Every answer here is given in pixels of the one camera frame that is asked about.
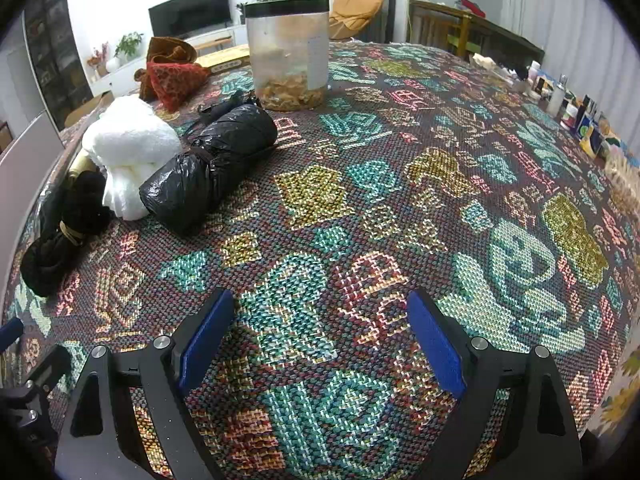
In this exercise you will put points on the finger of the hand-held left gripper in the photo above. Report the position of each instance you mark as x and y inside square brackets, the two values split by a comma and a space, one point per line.
[47, 369]
[10, 333]

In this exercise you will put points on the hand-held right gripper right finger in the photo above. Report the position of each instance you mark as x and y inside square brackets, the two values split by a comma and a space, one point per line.
[435, 350]

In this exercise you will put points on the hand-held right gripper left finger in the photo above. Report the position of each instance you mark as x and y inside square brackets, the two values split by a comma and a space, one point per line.
[207, 342]

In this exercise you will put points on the black fuzzy cloth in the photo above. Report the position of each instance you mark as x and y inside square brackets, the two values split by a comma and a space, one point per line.
[50, 255]

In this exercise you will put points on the black plastic bag bundle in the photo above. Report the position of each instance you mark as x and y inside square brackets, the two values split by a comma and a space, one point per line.
[210, 170]

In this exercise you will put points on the cream cloth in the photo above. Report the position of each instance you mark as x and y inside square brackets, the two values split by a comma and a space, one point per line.
[80, 166]

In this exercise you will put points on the white fluffy cloth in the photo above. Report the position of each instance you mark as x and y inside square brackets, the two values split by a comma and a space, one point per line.
[130, 140]

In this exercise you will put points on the red patterned cloth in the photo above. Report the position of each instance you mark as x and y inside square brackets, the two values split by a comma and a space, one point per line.
[172, 82]

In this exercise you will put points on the grey board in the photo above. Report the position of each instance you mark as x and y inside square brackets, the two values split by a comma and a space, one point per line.
[25, 160]

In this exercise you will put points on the colourful patterned woven blanket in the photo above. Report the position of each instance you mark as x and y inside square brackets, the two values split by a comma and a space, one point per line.
[350, 185]

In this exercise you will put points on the cardboard box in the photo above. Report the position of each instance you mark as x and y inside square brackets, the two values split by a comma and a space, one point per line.
[87, 106]

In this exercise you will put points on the row of small bottles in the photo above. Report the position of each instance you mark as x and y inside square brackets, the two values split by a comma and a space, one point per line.
[585, 115]

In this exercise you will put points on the white television cabinet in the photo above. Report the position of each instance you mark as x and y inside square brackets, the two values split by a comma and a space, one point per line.
[125, 72]

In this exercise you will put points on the flat yellow box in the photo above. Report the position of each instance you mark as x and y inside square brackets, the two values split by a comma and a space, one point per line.
[225, 57]

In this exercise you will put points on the dark glass display cabinet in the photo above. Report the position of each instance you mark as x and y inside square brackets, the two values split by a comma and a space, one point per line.
[57, 50]

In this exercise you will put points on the dried flowers in vase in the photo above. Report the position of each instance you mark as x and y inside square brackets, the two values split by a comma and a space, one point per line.
[100, 57]

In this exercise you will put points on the brown cloth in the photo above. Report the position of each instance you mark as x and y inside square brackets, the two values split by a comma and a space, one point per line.
[167, 47]

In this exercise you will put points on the clear container with black lid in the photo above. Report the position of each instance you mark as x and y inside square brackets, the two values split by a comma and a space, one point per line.
[287, 55]

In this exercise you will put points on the green potted plant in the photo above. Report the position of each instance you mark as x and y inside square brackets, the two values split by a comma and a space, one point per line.
[129, 44]

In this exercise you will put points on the dark wooden rack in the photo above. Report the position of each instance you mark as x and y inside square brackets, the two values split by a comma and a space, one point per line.
[500, 42]

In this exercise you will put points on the black television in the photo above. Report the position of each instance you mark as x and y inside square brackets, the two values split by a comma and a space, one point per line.
[190, 10]

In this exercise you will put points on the small dark potted plant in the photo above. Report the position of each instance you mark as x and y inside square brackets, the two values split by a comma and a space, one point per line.
[241, 10]

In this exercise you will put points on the orange lounge chair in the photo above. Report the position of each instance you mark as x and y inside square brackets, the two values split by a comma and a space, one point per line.
[352, 12]

